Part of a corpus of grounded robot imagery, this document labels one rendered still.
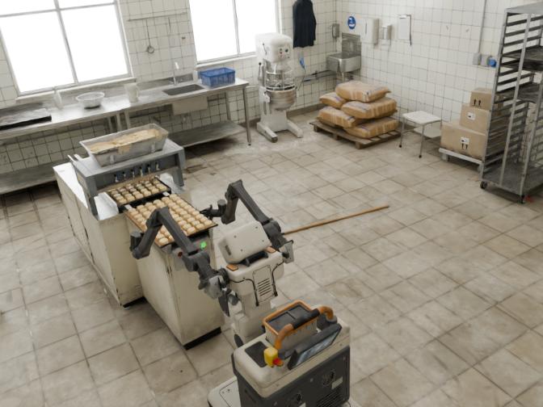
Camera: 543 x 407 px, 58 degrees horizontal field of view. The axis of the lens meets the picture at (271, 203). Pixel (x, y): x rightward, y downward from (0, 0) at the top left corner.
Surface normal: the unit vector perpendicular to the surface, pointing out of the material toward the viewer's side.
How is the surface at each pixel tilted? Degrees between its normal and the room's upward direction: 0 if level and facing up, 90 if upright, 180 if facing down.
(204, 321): 90
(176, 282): 90
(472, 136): 86
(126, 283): 90
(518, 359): 0
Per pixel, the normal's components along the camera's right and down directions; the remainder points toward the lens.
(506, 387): -0.07, -0.88
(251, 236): 0.39, -0.34
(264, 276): 0.58, 0.22
